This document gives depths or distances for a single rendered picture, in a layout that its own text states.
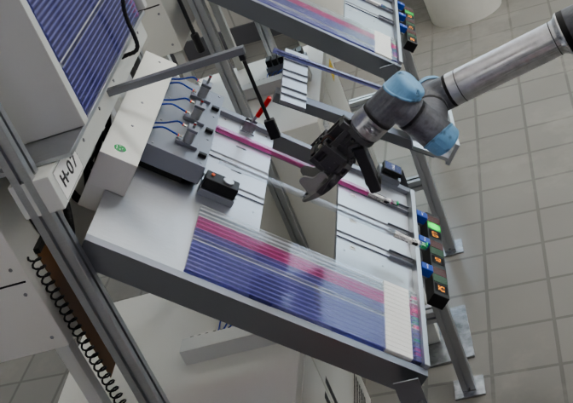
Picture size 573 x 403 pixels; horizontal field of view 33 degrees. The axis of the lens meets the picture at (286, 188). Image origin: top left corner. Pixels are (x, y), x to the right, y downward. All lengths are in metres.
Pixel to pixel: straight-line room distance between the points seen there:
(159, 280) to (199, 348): 0.57
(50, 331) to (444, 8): 3.58
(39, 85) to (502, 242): 2.07
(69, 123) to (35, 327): 0.42
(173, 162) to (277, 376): 0.56
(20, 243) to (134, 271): 0.23
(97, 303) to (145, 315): 0.84
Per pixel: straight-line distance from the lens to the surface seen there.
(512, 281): 3.30
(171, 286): 1.85
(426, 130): 2.03
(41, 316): 1.96
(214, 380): 2.35
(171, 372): 2.44
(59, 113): 1.83
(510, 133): 4.10
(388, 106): 2.01
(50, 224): 1.78
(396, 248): 2.28
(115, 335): 1.90
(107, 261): 1.85
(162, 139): 2.10
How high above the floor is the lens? 2.01
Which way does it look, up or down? 28 degrees down
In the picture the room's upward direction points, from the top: 23 degrees counter-clockwise
